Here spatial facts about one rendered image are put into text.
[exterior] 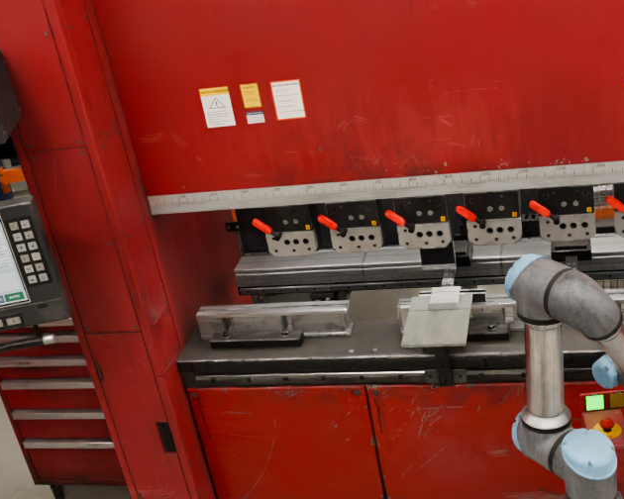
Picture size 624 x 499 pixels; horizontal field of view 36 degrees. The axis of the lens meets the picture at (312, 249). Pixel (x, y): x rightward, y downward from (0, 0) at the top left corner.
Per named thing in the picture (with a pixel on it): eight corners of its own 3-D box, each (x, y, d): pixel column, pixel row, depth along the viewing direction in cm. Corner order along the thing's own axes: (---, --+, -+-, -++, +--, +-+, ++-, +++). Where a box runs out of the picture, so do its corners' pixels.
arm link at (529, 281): (552, 486, 225) (546, 279, 203) (508, 456, 237) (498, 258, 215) (588, 464, 230) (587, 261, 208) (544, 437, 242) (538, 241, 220)
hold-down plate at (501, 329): (408, 344, 291) (407, 335, 290) (410, 334, 296) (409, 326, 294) (509, 341, 283) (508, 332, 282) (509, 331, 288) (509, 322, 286)
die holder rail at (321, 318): (201, 340, 314) (195, 315, 310) (207, 330, 320) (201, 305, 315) (350, 336, 301) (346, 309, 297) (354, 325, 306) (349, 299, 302)
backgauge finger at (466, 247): (428, 292, 294) (426, 277, 292) (436, 251, 317) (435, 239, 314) (467, 290, 291) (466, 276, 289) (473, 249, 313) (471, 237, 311)
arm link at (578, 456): (591, 514, 216) (589, 467, 210) (549, 484, 227) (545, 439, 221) (629, 489, 221) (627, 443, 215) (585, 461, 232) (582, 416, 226)
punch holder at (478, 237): (468, 246, 276) (463, 194, 268) (470, 233, 283) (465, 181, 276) (522, 243, 271) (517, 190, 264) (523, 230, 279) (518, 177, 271)
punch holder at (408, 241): (400, 249, 281) (392, 199, 274) (404, 237, 288) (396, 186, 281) (451, 247, 277) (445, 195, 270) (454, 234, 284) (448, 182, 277)
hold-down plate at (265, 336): (211, 349, 308) (208, 341, 307) (216, 340, 313) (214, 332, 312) (300, 347, 300) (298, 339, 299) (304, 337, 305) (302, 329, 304)
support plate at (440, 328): (400, 348, 269) (400, 345, 268) (412, 299, 291) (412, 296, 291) (466, 346, 264) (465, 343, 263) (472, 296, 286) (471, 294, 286)
